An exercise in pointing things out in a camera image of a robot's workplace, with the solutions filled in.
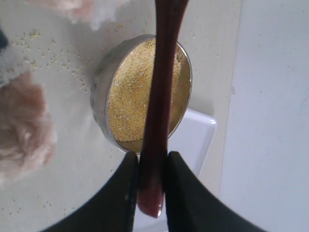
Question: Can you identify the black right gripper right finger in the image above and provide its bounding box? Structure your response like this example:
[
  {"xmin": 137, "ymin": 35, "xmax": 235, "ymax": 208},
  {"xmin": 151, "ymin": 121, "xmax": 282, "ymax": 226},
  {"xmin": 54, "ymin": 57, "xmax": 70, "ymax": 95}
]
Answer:
[{"xmin": 164, "ymin": 152, "xmax": 262, "ymax": 232}]

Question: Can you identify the white rectangular plastic tray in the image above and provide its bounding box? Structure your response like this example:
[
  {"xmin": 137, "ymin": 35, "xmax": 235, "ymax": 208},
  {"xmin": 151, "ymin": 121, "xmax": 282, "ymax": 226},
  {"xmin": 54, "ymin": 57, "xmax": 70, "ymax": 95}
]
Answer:
[{"xmin": 168, "ymin": 109, "xmax": 217, "ymax": 176}]

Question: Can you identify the dark red wooden spoon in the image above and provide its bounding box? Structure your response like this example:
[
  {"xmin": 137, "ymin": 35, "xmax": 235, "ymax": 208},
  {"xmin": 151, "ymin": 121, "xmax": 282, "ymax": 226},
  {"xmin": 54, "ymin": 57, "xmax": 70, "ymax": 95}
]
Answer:
[{"xmin": 137, "ymin": 0, "xmax": 188, "ymax": 218}]

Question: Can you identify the pink teddy bear striped shirt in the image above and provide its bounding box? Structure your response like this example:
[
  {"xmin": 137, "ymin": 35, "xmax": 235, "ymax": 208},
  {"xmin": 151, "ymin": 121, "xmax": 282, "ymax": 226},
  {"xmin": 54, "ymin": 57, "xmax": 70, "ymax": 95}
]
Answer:
[{"xmin": 0, "ymin": 0, "xmax": 126, "ymax": 187}]

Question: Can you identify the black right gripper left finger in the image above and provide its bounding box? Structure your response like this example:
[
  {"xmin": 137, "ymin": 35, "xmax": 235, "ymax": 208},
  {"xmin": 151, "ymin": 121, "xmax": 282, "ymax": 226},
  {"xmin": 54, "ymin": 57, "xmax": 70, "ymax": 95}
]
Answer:
[{"xmin": 45, "ymin": 152, "xmax": 139, "ymax": 232}]

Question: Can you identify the steel bowl of millet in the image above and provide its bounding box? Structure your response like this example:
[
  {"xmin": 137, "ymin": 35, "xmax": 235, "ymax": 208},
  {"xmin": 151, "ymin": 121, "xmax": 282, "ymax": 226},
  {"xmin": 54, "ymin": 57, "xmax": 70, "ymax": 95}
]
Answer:
[{"xmin": 89, "ymin": 33, "xmax": 193, "ymax": 155}]

